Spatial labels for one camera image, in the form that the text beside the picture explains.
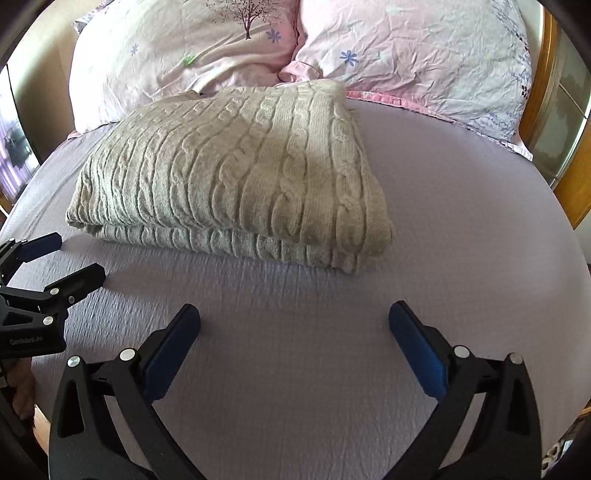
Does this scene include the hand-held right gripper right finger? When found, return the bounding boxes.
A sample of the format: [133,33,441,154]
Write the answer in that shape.
[389,300,542,480]

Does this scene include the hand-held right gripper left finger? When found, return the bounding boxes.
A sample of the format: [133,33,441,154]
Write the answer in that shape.
[48,304,201,480]

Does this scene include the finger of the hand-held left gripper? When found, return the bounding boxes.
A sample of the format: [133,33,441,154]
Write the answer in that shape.
[0,264,107,329]
[0,233,63,280]

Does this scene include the beige cable-knit sweater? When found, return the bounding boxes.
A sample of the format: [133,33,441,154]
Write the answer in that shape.
[65,79,398,277]

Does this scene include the person's left hand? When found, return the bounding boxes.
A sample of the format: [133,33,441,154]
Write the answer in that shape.
[8,357,37,422]

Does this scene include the wooden headboard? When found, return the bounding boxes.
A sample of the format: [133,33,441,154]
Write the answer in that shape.
[519,9,591,230]

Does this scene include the left pink floral pillow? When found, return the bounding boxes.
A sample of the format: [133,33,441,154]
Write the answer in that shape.
[69,0,302,134]

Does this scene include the pink floral pillow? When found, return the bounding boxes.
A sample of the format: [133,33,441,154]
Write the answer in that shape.
[279,0,535,161]
[69,0,302,134]

